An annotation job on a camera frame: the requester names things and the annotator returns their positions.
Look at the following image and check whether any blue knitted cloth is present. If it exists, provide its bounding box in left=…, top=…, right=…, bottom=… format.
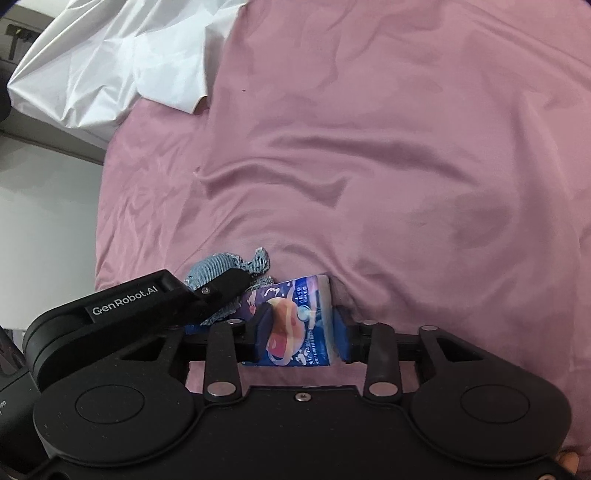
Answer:
left=185, top=247, right=274, bottom=326

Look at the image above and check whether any pink bed sheet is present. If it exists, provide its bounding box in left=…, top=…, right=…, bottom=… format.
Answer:
left=96, top=1, right=590, bottom=455

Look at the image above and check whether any person's bare foot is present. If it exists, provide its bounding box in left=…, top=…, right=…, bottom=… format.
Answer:
left=556, top=451, right=580, bottom=475

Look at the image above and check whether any white plastic cover sheet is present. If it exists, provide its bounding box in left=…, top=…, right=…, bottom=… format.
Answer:
left=8, top=1, right=243, bottom=143

